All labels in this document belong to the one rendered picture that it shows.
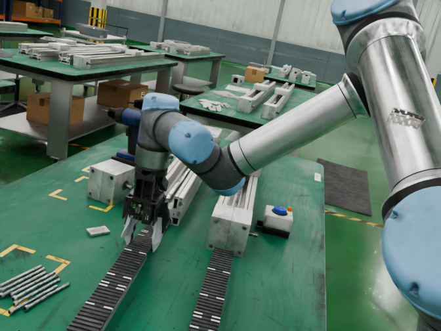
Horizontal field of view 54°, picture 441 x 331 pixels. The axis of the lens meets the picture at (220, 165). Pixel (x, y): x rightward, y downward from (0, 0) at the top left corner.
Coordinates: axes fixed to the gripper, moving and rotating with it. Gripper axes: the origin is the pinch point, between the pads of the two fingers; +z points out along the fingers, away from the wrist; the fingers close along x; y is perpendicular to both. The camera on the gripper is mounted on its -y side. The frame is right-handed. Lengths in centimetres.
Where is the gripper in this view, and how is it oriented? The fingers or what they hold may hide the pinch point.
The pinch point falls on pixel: (142, 242)
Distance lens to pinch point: 104.1
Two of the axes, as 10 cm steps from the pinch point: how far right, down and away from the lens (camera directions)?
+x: 9.7, 2.2, -0.7
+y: -1.3, 2.8, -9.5
